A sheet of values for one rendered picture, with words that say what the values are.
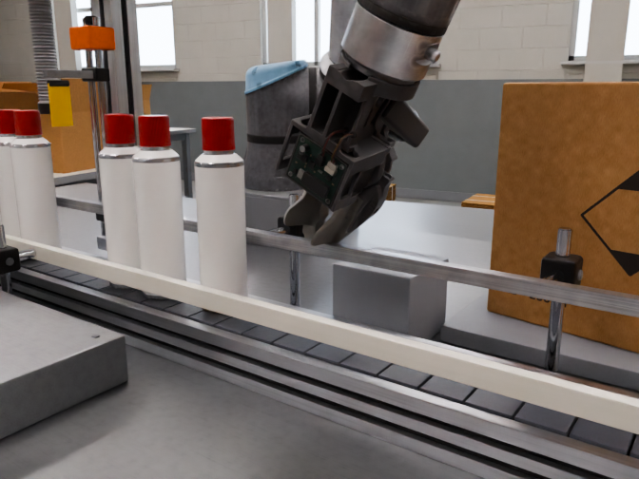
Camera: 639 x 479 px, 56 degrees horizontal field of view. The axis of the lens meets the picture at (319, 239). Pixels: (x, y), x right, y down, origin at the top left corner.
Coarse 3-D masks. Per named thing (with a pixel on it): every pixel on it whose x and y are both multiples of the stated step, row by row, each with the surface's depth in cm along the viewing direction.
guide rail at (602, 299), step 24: (264, 240) 65; (288, 240) 63; (384, 264) 57; (408, 264) 55; (432, 264) 54; (456, 264) 53; (504, 288) 50; (528, 288) 49; (552, 288) 48; (576, 288) 47; (624, 312) 45
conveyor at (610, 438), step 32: (96, 288) 73; (224, 320) 63; (320, 352) 55; (352, 352) 55; (416, 384) 49; (448, 384) 49; (512, 416) 44; (544, 416) 44; (576, 416) 45; (608, 448) 41
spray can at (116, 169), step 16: (112, 128) 68; (128, 128) 69; (112, 144) 69; (128, 144) 70; (112, 160) 68; (128, 160) 69; (112, 176) 69; (128, 176) 69; (112, 192) 69; (128, 192) 70; (112, 208) 70; (128, 208) 70; (112, 224) 70; (128, 224) 70; (112, 240) 71; (128, 240) 71; (112, 256) 72; (128, 256) 71; (128, 288) 72
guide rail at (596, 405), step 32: (64, 256) 75; (160, 288) 65; (192, 288) 62; (256, 320) 58; (288, 320) 55; (320, 320) 53; (384, 352) 50; (416, 352) 48; (448, 352) 47; (480, 384) 45; (512, 384) 44; (544, 384) 42; (576, 384) 42; (608, 416) 40
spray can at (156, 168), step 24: (144, 120) 65; (168, 120) 66; (144, 144) 65; (168, 144) 66; (144, 168) 65; (168, 168) 66; (144, 192) 66; (168, 192) 66; (144, 216) 66; (168, 216) 67; (144, 240) 67; (168, 240) 67; (144, 264) 68; (168, 264) 68
